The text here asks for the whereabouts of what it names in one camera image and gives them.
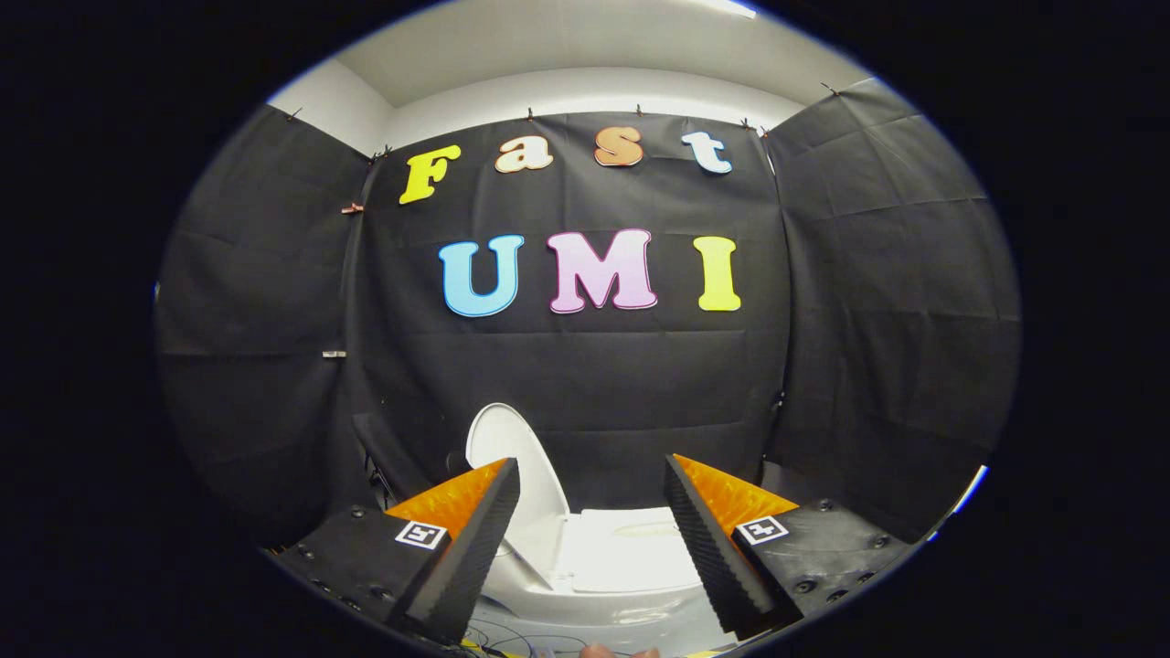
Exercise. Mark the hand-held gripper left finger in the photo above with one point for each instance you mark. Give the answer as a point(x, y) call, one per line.
point(475, 548)

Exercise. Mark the white toilet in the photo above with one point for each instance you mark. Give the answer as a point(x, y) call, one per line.
point(603, 612)

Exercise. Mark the white toilet lid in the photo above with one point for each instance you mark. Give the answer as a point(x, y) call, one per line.
point(498, 434)

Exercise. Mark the black backdrop cloth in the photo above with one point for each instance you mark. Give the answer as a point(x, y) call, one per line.
point(594, 384)

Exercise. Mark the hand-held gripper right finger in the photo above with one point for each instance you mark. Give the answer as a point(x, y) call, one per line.
point(713, 548)

